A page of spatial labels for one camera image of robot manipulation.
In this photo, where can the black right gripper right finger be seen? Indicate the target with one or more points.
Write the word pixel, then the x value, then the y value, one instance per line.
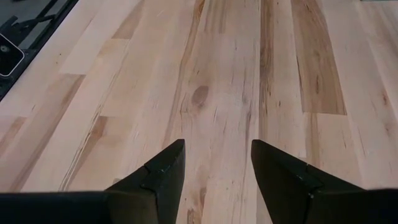
pixel 311 202

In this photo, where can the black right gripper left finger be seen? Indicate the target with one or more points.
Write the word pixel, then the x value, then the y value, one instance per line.
pixel 124 205

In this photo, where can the black aluminium table frame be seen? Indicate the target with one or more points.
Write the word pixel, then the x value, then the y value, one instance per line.
pixel 37 43

